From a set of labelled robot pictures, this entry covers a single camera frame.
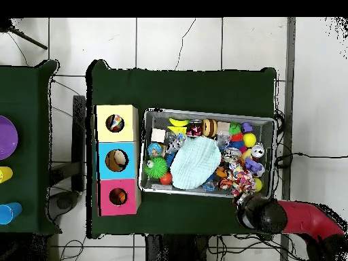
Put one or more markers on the red ball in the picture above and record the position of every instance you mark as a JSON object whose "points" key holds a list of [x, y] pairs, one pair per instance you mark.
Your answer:
{"points": [[166, 178]]}

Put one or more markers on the dark green tablecloth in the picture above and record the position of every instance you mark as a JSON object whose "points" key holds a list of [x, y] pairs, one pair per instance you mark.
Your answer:
{"points": [[190, 87]]}

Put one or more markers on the black tripod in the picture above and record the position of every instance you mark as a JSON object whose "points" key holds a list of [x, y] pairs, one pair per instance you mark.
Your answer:
{"points": [[6, 25]]}

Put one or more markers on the yellow cup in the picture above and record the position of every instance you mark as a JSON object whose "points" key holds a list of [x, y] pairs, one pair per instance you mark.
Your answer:
{"points": [[5, 174]]}

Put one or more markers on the yellow cheese wedge toy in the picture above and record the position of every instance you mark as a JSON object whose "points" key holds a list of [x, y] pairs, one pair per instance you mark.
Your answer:
{"points": [[176, 130]]}

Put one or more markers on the blue cup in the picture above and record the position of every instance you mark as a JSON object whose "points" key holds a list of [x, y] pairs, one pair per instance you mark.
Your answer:
{"points": [[10, 213]]}

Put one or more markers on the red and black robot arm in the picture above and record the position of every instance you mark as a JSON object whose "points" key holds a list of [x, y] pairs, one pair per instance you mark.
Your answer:
{"points": [[299, 217]]}

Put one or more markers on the mint green muslin cloth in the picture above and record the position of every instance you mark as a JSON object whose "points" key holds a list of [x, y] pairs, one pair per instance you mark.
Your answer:
{"points": [[196, 162]]}

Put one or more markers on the wooden box with three holes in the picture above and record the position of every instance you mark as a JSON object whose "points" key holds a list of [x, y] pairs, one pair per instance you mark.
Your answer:
{"points": [[103, 163]]}

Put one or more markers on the plain wooden block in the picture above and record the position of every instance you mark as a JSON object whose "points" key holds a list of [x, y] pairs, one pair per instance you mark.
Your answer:
{"points": [[159, 135]]}

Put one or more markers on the colourful polka dot cloth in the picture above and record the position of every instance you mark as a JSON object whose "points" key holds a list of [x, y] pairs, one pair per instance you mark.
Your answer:
{"points": [[115, 123]]}

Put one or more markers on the dark green side table cloth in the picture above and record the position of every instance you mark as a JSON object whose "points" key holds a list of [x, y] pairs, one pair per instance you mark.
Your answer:
{"points": [[32, 109]]}

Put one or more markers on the multicolour patterned cloth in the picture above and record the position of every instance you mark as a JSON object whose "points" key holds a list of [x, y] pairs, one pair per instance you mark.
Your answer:
{"points": [[240, 179]]}

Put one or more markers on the blue globe ball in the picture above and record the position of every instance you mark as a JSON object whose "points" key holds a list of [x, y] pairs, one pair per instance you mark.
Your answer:
{"points": [[155, 149]]}

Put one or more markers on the purple plate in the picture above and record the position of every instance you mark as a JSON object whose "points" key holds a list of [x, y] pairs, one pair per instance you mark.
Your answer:
{"points": [[6, 137]]}

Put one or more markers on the clear mesh bin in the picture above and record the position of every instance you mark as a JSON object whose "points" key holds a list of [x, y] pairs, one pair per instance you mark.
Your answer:
{"points": [[206, 112]]}

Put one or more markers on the green spiky ball with eyes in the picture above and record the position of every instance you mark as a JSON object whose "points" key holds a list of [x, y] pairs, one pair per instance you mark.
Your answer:
{"points": [[156, 167]]}

